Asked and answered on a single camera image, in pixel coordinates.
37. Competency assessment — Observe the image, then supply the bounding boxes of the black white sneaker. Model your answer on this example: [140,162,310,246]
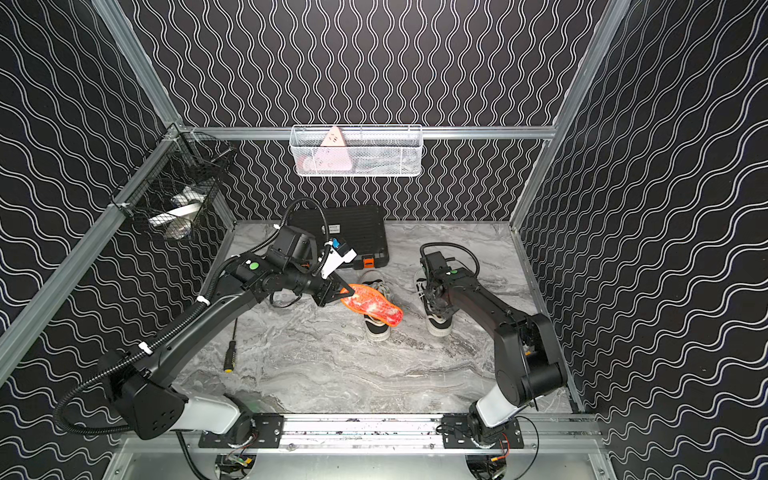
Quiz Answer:
[359,270,391,342]
[413,269,453,338]

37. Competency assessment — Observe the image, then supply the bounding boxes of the red patterned insole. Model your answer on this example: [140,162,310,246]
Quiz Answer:
[341,284,404,327]

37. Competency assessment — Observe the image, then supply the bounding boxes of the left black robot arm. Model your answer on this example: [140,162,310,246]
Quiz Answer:
[53,197,353,447]

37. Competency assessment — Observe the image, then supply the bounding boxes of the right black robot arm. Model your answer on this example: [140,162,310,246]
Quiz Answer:
[417,242,568,447]

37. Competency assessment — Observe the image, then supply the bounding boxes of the black plastic tool case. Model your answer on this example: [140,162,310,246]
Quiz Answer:
[288,204,390,270]

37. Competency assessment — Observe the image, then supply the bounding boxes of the yellow black screwdriver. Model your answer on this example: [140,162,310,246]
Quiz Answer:
[223,319,238,373]

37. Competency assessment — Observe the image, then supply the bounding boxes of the pink triangular card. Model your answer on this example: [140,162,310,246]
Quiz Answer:
[310,126,353,172]

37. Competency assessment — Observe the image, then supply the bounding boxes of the white items in black basket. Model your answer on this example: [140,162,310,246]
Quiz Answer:
[148,186,207,240]

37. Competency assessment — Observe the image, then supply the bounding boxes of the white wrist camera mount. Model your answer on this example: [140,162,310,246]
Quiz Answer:
[320,238,357,279]

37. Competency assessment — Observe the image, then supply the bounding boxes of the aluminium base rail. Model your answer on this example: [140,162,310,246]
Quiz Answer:
[119,411,607,455]

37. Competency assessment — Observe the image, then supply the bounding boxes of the white wire basket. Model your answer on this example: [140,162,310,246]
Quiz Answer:
[289,124,424,177]

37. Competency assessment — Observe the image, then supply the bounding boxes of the black wire basket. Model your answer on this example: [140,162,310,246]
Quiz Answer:
[113,131,236,242]

